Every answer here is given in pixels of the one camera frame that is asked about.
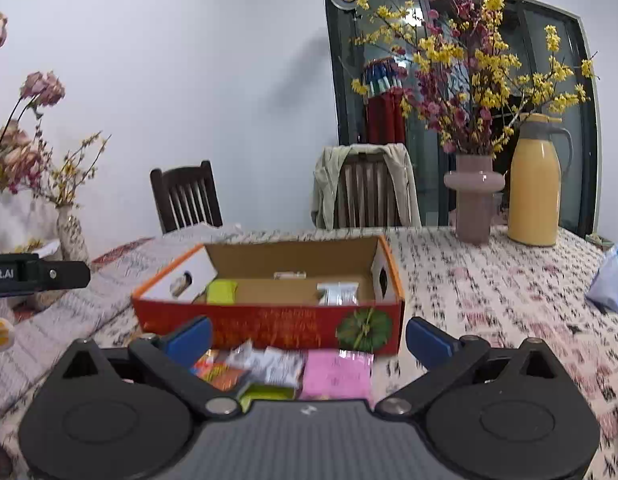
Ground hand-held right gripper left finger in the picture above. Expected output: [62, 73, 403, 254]
[62, 316, 242, 420]

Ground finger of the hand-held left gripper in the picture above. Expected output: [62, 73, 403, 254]
[39, 261, 91, 292]

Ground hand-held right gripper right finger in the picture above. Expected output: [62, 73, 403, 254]
[378, 316, 560, 421]

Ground red orange cartoon snack packet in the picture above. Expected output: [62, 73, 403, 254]
[191, 352, 250, 393]

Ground orange pumpkin print cardboard box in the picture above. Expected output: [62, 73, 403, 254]
[130, 235, 406, 356]

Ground pink snack packet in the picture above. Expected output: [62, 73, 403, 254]
[301, 351, 375, 401]

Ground small patterned vase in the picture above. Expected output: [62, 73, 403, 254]
[56, 206, 90, 263]

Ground white vase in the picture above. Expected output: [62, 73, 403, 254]
[0, 182, 60, 256]

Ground lime green snack packet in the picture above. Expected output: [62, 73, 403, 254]
[206, 280, 239, 305]

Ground silver grey snack packet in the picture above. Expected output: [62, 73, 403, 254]
[316, 282, 360, 307]

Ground pink vase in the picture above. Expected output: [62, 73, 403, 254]
[444, 154, 506, 246]

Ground dark wooden chair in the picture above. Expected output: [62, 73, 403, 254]
[150, 160, 224, 234]

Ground brown slatted wooden chair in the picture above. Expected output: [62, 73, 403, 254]
[334, 152, 407, 228]

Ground yellow thermos jug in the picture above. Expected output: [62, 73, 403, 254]
[506, 112, 574, 247]

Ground pale pink flowers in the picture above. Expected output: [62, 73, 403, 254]
[0, 11, 66, 196]

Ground blue white plastic bag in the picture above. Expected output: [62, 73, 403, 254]
[585, 241, 618, 314]

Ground chair with beige jacket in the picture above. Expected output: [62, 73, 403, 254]
[311, 143, 422, 231]

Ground dark framed glass door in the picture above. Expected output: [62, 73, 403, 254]
[321, 0, 602, 241]

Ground red hanging garment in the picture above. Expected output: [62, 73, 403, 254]
[361, 58, 410, 145]

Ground yellow and red flower bouquet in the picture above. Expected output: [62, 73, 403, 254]
[339, 0, 600, 157]

